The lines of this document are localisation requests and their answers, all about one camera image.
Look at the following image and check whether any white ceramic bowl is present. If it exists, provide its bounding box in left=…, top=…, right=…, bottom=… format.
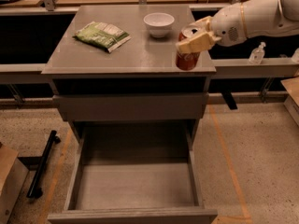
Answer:
left=143, top=12, right=175, bottom=38

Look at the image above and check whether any wooden box at left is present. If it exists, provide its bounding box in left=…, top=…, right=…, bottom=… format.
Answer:
left=0, top=145, right=28, bottom=224

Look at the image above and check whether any grey drawer cabinet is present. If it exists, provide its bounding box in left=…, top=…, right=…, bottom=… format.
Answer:
left=47, top=5, right=212, bottom=138

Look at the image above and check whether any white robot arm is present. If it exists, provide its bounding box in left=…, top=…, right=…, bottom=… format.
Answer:
left=176, top=0, right=299, bottom=54

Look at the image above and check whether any clear sanitizer bottle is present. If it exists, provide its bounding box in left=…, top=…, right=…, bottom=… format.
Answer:
left=249, top=42, right=266, bottom=64

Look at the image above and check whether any red coke can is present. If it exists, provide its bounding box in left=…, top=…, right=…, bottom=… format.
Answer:
left=176, top=25, right=200, bottom=70

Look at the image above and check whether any open grey middle drawer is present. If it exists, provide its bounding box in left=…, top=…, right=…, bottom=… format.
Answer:
left=48, top=121, right=218, bottom=224

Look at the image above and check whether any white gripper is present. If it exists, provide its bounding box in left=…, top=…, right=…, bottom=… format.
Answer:
left=176, top=3, right=247, bottom=54

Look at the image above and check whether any green chip bag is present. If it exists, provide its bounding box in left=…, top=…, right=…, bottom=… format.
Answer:
left=74, top=21, right=131, bottom=53

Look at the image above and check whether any closed grey top drawer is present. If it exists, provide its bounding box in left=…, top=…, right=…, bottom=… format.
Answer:
left=53, top=93, right=208, bottom=121

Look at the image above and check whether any black metal bar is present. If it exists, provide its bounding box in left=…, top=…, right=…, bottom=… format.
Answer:
left=26, top=130, right=61, bottom=199

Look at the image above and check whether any grey metal rail shelf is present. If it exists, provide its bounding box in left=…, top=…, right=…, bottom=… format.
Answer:
left=0, top=53, right=299, bottom=84

